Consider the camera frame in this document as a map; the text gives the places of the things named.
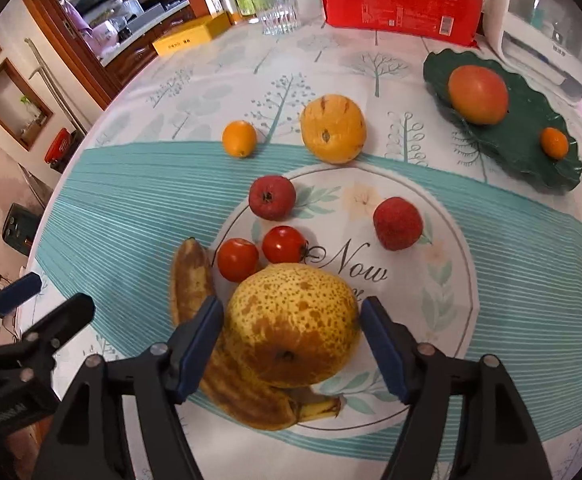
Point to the red paper cup package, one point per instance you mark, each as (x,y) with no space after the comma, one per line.
(396,5)

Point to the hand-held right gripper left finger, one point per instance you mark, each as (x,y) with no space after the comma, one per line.
(198,355)

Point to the yellow melon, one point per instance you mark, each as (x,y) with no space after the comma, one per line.
(333,130)

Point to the red tomato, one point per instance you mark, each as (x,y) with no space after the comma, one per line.
(284,244)
(237,260)

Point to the yellow spotted pear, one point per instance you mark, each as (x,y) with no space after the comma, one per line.
(291,320)

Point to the wooden kitchen cabinet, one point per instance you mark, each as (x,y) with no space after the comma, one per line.
(136,55)

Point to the red lychee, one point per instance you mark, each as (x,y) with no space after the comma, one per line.
(397,223)

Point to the yellow cardboard box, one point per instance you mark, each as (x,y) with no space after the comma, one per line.
(191,35)

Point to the small metal-lid jar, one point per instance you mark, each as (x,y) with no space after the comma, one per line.
(228,7)

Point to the red container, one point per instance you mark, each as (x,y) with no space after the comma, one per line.
(58,145)

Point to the small orange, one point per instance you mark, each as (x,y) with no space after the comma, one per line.
(239,138)

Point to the clear glass jar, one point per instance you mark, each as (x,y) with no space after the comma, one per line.
(279,10)

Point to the white countertop appliance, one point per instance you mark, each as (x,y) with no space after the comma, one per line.
(536,25)

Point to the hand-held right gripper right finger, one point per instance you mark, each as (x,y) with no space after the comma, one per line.
(383,355)

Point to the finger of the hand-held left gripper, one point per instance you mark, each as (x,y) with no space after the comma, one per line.
(61,317)
(16,291)

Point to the orange kumquat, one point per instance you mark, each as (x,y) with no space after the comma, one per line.
(555,142)

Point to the black box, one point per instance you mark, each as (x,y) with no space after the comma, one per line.
(18,227)

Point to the green leaf-shaped plate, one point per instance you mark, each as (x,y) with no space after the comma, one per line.
(511,135)

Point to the brown spotted banana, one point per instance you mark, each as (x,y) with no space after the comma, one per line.
(191,280)

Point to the red hawthorn fruit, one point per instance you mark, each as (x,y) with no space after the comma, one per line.
(272,197)

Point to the red apple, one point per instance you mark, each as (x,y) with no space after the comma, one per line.
(478,95)

